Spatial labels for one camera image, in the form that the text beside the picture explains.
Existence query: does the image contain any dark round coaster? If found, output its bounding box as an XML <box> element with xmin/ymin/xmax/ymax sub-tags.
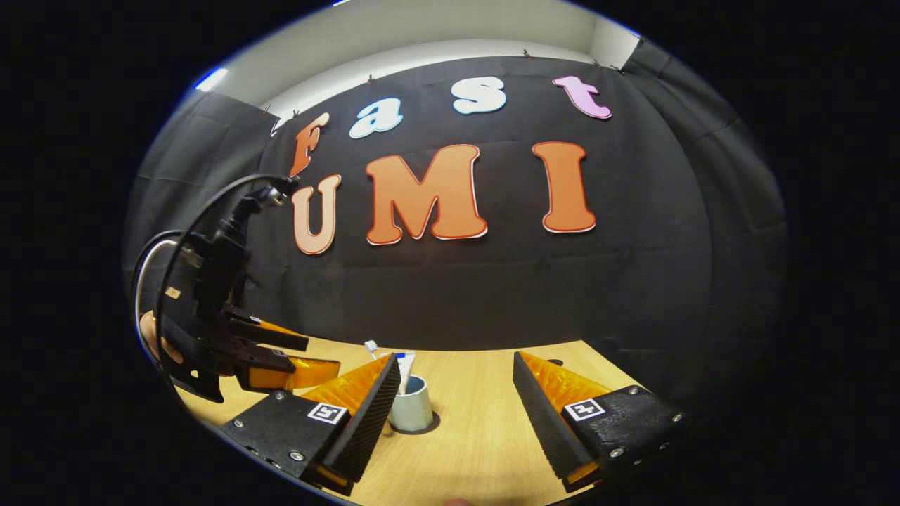
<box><xmin>383</xmin><ymin>411</ymin><xmax>442</xmax><ymax>436</ymax></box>

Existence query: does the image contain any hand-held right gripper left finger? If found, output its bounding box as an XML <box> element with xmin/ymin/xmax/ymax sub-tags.
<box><xmin>219</xmin><ymin>353</ymin><xmax>403</xmax><ymax>496</ymax></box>

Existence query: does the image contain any white toothpaste tube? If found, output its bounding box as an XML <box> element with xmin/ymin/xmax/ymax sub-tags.
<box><xmin>394</xmin><ymin>351</ymin><xmax>416</xmax><ymax>396</ymax></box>

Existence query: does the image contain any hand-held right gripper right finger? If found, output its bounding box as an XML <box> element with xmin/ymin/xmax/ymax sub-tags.
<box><xmin>512</xmin><ymin>351</ymin><xmax>693</xmax><ymax>494</ymax></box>

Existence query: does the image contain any black cable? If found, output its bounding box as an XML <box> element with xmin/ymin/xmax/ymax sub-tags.
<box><xmin>153</xmin><ymin>174</ymin><xmax>296</xmax><ymax>394</ymax></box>

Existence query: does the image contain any blue-grey cup with wooden handle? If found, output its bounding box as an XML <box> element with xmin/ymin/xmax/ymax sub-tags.
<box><xmin>387</xmin><ymin>375</ymin><xmax>434</xmax><ymax>432</ymax></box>

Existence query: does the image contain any black backdrop cloth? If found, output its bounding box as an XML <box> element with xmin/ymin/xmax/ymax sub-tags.
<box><xmin>123</xmin><ymin>39</ymin><xmax>788</xmax><ymax>408</ymax></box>

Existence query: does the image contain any wooden desktop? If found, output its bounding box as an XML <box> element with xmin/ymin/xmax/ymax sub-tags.
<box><xmin>176</xmin><ymin>336</ymin><xmax>644</xmax><ymax>506</ymax></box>

